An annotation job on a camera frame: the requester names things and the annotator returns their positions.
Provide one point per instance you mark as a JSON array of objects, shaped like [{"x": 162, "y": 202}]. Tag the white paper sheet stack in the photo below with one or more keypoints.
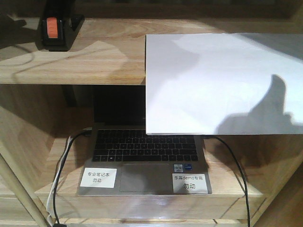
[{"x": 224, "y": 84}]

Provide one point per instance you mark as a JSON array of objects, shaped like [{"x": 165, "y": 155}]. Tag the black stapler with orange tab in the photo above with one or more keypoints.
[{"x": 58, "y": 26}]

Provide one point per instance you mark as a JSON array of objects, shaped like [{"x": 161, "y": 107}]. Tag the silver laptop with black keyboard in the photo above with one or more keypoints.
[{"x": 144, "y": 163}]

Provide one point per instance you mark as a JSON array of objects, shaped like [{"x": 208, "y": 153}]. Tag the white label sticker right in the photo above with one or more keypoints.
[{"x": 189, "y": 183}]

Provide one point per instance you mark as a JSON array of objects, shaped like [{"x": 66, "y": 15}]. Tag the white label sticker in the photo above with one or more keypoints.
[
  {"x": 189, "y": 183},
  {"x": 98, "y": 177}
]

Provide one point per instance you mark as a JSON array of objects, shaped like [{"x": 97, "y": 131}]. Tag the white label sticker left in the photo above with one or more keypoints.
[{"x": 98, "y": 177}]

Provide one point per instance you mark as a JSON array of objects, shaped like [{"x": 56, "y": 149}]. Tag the wooden shelf unit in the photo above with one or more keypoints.
[{"x": 35, "y": 119}]

